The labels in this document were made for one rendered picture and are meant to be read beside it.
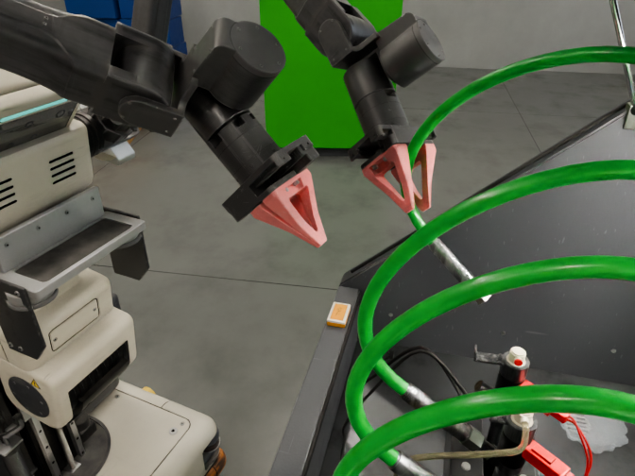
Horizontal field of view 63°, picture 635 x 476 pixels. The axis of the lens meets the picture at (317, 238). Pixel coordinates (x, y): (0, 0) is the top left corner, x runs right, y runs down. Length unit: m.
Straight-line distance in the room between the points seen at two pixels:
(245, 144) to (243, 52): 0.09
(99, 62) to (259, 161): 0.16
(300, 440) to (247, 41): 0.48
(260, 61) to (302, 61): 3.32
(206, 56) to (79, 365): 0.78
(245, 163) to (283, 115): 3.39
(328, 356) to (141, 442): 0.91
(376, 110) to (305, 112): 3.24
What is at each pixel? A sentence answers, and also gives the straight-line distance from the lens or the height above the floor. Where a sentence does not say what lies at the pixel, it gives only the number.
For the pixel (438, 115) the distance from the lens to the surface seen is 0.60.
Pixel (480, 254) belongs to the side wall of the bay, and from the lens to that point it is 0.89.
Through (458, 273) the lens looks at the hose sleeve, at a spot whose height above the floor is 1.15.
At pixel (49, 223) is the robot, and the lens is 1.00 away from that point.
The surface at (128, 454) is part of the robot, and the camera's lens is 1.62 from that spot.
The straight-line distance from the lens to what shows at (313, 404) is 0.75.
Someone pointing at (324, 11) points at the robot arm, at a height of 1.42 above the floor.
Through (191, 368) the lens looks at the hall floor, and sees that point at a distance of 2.19.
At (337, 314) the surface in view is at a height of 0.96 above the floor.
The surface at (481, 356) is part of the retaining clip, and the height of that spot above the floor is 1.12.
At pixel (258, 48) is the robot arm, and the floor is 1.42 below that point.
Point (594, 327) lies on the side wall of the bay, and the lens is 0.99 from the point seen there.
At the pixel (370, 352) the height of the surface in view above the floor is 1.25.
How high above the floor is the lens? 1.52
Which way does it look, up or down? 31 degrees down
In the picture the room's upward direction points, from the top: straight up
